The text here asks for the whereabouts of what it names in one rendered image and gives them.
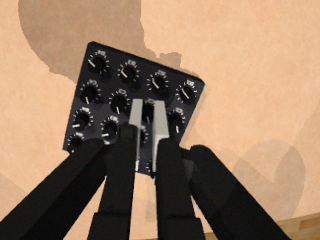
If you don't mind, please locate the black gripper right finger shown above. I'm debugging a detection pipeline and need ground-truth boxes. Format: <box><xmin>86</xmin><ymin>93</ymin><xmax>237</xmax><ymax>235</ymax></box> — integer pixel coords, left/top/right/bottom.
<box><xmin>152</xmin><ymin>100</ymin><xmax>292</xmax><ymax>240</ymax></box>

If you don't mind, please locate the black knob box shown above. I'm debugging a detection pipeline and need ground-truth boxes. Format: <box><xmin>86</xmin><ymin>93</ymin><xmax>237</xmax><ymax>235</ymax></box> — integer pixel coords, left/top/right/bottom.
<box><xmin>62</xmin><ymin>41</ymin><xmax>205</xmax><ymax>180</ymax></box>

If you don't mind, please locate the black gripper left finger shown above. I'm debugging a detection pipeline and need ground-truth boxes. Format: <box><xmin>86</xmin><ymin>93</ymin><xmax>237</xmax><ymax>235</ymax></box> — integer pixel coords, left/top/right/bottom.
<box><xmin>0</xmin><ymin>99</ymin><xmax>143</xmax><ymax>240</ymax></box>

